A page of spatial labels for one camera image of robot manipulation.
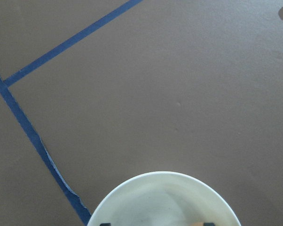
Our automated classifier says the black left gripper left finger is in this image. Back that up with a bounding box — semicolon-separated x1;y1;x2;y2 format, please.
100;223;111;226

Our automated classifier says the white bowl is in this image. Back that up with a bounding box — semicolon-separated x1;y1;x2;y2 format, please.
88;171;240;226

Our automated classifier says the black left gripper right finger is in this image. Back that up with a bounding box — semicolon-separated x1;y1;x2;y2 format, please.
203;222;214;226

